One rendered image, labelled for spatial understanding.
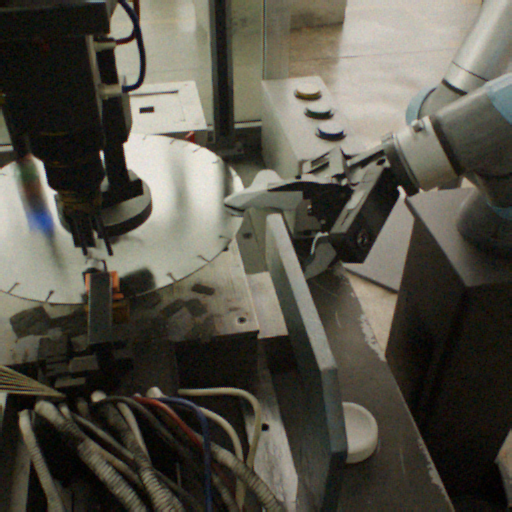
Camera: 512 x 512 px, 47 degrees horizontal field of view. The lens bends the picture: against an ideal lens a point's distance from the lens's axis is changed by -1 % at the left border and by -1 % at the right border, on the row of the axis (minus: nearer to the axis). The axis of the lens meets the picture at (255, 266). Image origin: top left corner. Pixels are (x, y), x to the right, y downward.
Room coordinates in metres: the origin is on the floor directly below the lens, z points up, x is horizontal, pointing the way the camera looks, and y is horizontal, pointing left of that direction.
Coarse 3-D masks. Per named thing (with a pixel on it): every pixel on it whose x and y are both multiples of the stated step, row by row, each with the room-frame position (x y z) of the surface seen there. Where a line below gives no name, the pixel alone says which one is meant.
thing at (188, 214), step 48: (144, 144) 0.71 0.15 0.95; (192, 144) 0.71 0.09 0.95; (0, 192) 0.59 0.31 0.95; (48, 192) 0.59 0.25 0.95; (192, 192) 0.59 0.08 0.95; (0, 240) 0.50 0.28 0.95; (48, 240) 0.50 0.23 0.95; (96, 240) 0.50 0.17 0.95; (144, 240) 0.50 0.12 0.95; (192, 240) 0.50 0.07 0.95; (0, 288) 0.43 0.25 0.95; (48, 288) 0.43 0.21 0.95; (144, 288) 0.43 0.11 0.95
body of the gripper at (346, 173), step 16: (384, 144) 0.58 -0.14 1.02; (336, 160) 0.60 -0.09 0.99; (352, 160) 0.61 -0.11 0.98; (368, 160) 0.60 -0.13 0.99; (384, 160) 0.59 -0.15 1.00; (400, 160) 0.55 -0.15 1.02; (320, 176) 0.59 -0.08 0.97; (336, 176) 0.57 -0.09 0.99; (352, 176) 0.58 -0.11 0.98; (400, 176) 0.54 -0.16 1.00; (320, 192) 0.55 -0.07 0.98; (336, 192) 0.55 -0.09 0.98; (352, 192) 0.55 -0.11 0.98; (416, 192) 0.55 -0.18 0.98; (320, 208) 0.55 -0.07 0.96; (336, 208) 0.55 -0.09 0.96
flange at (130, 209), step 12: (144, 180) 0.61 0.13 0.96; (144, 192) 0.58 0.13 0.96; (120, 204) 0.55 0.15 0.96; (132, 204) 0.55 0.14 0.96; (144, 204) 0.55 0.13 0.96; (60, 216) 0.53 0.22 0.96; (108, 216) 0.53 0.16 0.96; (120, 216) 0.53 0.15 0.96; (132, 216) 0.53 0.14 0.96; (108, 228) 0.52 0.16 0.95; (120, 228) 0.52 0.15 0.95
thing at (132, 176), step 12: (120, 144) 0.50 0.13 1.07; (108, 156) 0.49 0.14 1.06; (120, 156) 0.50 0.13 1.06; (108, 168) 0.49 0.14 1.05; (120, 168) 0.50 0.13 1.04; (108, 180) 0.50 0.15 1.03; (120, 180) 0.49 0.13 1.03; (132, 180) 0.50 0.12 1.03; (108, 192) 0.48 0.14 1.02; (120, 192) 0.49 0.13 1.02; (132, 192) 0.50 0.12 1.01; (108, 204) 0.48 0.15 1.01; (72, 228) 0.47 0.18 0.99; (84, 228) 0.47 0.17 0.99; (96, 228) 0.49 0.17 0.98
